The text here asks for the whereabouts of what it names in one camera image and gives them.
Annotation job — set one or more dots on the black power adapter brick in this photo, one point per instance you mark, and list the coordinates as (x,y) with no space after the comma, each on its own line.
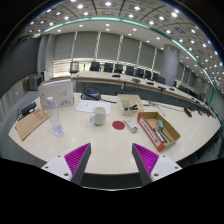
(28,109)

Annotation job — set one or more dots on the white remote control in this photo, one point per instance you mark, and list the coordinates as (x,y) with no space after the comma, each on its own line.
(131,124)

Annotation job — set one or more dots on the white ceramic mug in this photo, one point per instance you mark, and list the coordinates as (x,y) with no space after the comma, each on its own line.
(98,116)

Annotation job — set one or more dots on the black marker pen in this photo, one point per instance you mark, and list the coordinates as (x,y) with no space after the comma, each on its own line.
(132,107)

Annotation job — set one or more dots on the brown cardboard box red label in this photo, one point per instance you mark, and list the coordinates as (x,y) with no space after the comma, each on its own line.
(148,130)

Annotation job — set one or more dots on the row of black office chairs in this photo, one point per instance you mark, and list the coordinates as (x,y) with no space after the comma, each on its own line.
(118,68)

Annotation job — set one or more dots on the white divided organizer box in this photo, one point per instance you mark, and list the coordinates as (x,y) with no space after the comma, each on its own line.
(125,101)

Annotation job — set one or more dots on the brown paper envelope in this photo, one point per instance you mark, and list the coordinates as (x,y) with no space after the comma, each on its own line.
(30,125)

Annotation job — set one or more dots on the clear plastic water bottle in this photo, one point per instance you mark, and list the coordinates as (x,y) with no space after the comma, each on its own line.
(55,116)

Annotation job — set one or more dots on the group of ceiling lights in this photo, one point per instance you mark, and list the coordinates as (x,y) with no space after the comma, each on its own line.
(108,4)

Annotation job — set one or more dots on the long curved conference desk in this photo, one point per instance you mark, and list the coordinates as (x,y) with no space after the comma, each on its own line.
(110,79)

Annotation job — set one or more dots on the grey-green whiteboard eraser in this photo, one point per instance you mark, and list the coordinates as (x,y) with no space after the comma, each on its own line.
(160,124)

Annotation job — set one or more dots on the large white cardboard box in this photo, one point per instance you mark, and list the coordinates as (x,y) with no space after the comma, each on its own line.
(56,95)

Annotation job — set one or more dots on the grey box monitor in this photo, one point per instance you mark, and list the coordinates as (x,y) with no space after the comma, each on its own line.
(35,82)

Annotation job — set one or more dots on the flat round red coaster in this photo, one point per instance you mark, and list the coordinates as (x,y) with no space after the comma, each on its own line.
(118,125)

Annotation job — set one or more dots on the black desk microphone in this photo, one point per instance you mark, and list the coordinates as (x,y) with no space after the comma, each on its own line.
(188,112)

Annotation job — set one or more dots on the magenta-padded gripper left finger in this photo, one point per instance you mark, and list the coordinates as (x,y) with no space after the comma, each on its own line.
(76,160)

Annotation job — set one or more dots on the white printed paper sheet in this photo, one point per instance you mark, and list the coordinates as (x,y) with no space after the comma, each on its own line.
(90,106)

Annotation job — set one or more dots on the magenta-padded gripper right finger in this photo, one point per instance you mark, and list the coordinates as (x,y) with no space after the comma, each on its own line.
(146,160)

